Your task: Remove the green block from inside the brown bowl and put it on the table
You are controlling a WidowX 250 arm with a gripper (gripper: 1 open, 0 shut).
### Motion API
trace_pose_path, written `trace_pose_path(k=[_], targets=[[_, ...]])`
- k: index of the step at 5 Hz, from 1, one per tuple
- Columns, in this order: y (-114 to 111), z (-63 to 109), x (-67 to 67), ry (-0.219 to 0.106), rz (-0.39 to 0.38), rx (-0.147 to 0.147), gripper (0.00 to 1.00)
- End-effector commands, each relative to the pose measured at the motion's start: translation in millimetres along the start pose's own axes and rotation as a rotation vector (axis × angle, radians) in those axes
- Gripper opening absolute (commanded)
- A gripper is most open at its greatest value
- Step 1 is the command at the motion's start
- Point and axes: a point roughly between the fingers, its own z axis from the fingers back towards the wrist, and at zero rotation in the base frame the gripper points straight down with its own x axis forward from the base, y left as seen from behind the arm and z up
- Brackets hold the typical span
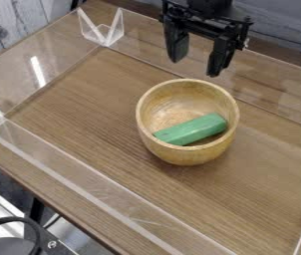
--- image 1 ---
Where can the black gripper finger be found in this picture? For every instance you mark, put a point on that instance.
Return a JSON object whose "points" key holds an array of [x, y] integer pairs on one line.
{"points": [[220, 55], [175, 39]]}

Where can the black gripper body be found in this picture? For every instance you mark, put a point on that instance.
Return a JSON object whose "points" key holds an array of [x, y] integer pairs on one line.
{"points": [[208, 18]]}

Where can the green rectangular block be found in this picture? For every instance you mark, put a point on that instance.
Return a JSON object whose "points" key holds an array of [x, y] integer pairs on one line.
{"points": [[192, 130]]}

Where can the brown wooden bowl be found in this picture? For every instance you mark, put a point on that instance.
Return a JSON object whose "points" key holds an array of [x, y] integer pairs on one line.
{"points": [[187, 119]]}

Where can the black table leg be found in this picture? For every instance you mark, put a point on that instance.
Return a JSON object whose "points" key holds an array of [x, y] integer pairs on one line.
{"points": [[36, 210]]}

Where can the clear acrylic corner bracket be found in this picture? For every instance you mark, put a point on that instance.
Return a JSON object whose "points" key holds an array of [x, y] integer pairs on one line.
{"points": [[101, 34]]}

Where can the clear acrylic tray enclosure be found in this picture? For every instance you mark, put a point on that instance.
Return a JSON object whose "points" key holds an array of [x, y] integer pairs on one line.
{"points": [[71, 147]]}

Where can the black metal base plate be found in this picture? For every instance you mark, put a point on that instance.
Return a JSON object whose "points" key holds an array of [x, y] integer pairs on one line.
{"points": [[21, 246]]}

